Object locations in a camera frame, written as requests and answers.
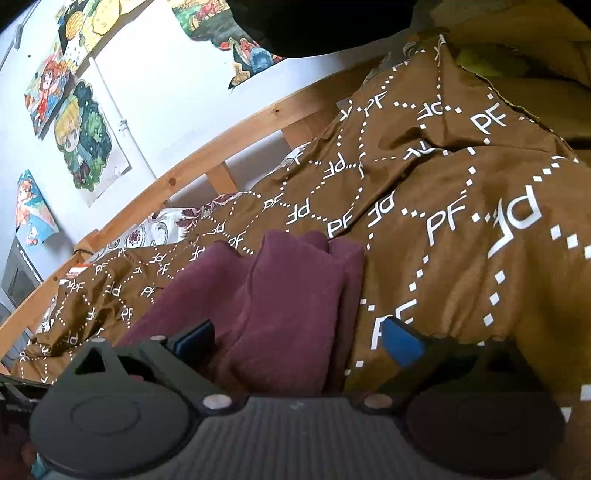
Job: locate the orange-haired cartoon wall poster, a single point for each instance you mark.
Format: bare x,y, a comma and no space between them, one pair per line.
32,207

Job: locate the small red and white box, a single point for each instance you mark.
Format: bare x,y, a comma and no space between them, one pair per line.
78,271

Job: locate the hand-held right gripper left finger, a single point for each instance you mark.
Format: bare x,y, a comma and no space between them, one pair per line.
196,341

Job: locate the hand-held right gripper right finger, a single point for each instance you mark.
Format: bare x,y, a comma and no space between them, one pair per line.
402,344

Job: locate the wooden bed frame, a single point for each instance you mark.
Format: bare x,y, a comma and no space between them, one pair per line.
194,161

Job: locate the green cartoon wall poster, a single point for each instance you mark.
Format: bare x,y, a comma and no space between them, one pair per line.
87,138

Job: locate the red-haired cartoon wall poster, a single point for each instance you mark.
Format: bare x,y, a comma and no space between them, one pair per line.
48,92

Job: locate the brown patterned blanket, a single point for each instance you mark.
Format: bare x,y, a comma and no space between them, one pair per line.
461,184

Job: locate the white wall conduit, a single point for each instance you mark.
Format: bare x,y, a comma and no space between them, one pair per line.
122,124

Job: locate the dark cloth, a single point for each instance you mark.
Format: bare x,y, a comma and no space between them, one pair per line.
314,23

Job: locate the yellow cartoon wall poster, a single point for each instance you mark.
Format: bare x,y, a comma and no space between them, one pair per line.
90,23

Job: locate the grey cabinet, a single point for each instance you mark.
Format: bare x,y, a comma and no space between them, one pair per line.
18,272

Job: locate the yellow-green cloth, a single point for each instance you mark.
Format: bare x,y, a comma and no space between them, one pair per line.
473,62

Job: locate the white floral bed sheet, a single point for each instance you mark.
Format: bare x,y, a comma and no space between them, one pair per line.
152,230

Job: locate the maroon shirt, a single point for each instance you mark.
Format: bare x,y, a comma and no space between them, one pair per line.
286,295

